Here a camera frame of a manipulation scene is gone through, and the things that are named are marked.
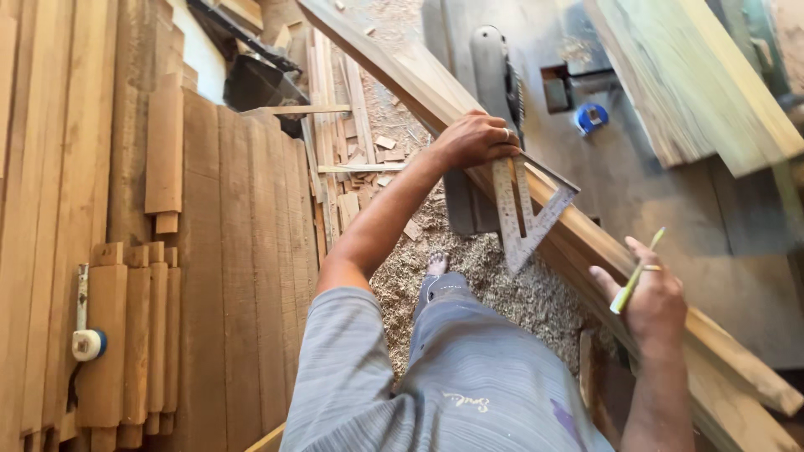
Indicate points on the long wooden plank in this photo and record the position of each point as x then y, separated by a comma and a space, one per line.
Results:
408, 75

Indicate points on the black bin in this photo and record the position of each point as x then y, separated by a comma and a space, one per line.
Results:
257, 85

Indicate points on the metal speed square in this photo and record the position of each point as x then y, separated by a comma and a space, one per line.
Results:
516, 220

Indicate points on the heap of sawdust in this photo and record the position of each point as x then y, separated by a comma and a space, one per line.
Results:
490, 282

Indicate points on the row of brown wooden boards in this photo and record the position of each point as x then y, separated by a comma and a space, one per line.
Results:
245, 251

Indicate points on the person's grey trousers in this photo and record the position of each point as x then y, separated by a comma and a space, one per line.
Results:
439, 307

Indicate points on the stack of tenoned wooden pieces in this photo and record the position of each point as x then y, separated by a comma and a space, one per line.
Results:
125, 339

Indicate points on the dark rough wooden boards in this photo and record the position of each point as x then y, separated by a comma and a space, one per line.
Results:
138, 94

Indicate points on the short tenoned wooden board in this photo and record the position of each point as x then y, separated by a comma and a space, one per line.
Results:
164, 150

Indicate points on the grey table saw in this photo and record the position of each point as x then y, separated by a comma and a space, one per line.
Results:
659, 207

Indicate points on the person's left hand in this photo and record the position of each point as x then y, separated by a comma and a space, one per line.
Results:
471, 141

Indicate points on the white and blue tape measure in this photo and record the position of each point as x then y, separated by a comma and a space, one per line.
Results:
88, 342

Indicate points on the blue tape roll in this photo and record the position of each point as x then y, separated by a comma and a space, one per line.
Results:
590, 118

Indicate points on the person's bare foot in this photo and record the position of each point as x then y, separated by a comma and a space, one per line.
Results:
437, 263

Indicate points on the yellow-green pencil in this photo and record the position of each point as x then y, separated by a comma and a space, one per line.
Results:
631, 282

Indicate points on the person's right hand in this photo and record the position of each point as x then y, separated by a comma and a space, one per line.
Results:
656, 307

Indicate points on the row of light wooden boards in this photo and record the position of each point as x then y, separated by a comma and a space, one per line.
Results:
44, 188

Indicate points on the wide pale wooden board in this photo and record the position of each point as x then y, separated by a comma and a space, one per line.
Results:
741, 81

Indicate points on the grey saw blade guard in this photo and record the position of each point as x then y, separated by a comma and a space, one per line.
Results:
493, 69

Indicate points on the greenish wooden board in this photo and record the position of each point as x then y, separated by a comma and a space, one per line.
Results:
647, 94

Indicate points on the person's grey shirt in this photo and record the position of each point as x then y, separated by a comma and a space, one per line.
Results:
389, 389

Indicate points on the pile of wood offcuts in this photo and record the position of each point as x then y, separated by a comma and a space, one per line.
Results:
352, 125

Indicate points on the person's left fingers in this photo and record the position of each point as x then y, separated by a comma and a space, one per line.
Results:
507, 145

